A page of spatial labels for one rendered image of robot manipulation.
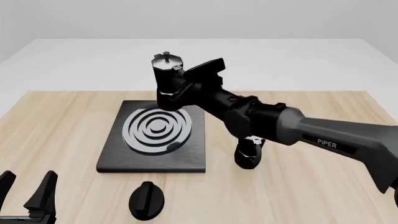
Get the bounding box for black flat stove plate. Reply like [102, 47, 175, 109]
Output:
[96, 100, 206, 174]

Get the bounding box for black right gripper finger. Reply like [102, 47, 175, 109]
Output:
[172, 81, 197, 102]

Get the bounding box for round black stove knob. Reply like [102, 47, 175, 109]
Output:
[129, 181, 165, 220]

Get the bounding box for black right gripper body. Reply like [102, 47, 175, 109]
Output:
[183, 73, 224, 110]

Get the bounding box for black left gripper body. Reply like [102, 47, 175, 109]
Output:
[0, 208, 58, 224]

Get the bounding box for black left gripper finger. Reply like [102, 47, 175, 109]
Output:
[24, 170, 58, 213]
[0, 170, 17, 211]

